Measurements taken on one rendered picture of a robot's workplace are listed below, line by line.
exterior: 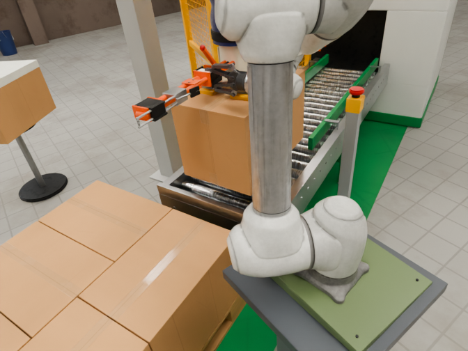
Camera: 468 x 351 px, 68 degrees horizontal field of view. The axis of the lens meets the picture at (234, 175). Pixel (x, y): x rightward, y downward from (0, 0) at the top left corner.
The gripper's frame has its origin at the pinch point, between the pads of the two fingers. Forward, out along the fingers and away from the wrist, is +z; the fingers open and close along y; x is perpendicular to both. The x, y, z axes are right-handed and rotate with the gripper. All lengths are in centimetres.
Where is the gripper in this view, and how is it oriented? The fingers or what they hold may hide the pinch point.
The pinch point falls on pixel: (206, 76)
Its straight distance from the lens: 148.7
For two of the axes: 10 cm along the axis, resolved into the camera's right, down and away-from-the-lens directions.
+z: -8.5, -2.4, 4.8
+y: 0.9, 8.1, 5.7
